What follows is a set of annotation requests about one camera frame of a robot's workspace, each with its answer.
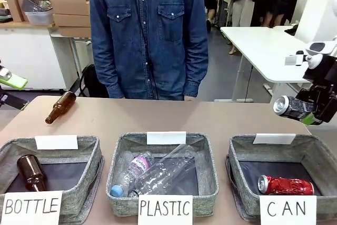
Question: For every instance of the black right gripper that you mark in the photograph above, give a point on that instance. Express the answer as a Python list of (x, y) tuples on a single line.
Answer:
[(326, 88)]

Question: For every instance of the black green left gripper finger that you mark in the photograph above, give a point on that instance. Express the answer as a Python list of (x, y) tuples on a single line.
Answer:
[(13, 101), (14, 81)]

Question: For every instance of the black silver drink can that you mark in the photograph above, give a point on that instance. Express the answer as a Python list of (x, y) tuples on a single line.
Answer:
[(288, 107)]

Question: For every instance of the brown glass bottle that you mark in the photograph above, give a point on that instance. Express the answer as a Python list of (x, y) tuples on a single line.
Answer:
[(61, 105), (31, 173)]

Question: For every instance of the crushed red soda can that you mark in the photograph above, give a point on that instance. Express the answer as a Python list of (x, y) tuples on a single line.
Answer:
[(285, 185)]

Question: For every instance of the small clear water bottle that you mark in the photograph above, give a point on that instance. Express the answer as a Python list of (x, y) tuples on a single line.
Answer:
[(137, 168)]

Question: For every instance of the large clear plastic bottle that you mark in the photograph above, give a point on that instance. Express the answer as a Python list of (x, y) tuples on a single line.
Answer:
[(168, 167)]

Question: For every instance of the grey fabric basket can sign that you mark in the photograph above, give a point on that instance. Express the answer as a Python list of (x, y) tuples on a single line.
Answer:
[(237, 161)]

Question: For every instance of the grey fabric basket bottle sign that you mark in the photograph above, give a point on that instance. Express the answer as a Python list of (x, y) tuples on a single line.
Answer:
[(88, 156)]

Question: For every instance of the white paper sign CAN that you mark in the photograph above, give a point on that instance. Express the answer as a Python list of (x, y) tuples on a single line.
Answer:
[(287, 209)]

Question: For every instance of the grey fabric basket plastic sign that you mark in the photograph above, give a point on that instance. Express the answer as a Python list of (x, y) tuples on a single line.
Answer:
[(121, 156)]

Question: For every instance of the person's left hand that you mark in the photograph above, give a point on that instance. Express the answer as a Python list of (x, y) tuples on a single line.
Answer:
[(189, 98)]

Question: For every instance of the white cabinet wooden top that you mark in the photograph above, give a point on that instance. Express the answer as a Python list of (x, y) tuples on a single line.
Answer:
[(26, 46)]

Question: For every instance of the blank white card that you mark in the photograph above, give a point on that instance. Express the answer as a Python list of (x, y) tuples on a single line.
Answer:
[(166, 138), (56, 142), (273, 138)]

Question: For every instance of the clear plastic container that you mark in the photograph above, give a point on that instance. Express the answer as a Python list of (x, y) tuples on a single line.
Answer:
[(39, 17)]

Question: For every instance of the white desk with legs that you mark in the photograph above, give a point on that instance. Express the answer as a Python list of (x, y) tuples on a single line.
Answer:
[(76, 51)]

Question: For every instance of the small cardboard box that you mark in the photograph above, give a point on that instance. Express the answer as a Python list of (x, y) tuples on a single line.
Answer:
[(14, 9)]

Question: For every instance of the black backpack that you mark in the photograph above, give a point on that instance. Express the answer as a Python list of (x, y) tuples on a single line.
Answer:
[(89, 80)]

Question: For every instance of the white table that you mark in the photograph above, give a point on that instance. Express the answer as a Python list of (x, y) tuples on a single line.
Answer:
[(263, 46)]

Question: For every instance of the flat cardboard box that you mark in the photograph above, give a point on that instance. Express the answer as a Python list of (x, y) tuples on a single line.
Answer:
[(72, 20), (76, 31)]

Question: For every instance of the large open cardboard box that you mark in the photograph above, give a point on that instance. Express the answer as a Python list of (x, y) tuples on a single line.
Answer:
[(69, 1)]

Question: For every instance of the white paper sign BOTTLE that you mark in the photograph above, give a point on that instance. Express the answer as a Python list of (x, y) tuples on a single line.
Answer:
[(31, 206)]

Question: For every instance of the person in denim shirt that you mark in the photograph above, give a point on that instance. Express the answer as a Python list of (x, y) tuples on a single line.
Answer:
[(131, 38)]

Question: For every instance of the white paper sign PLASTIC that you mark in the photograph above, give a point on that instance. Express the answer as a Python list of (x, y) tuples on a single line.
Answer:
[(165, 209)]

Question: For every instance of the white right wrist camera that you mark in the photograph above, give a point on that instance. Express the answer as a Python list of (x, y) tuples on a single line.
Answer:
[(293, 59)]

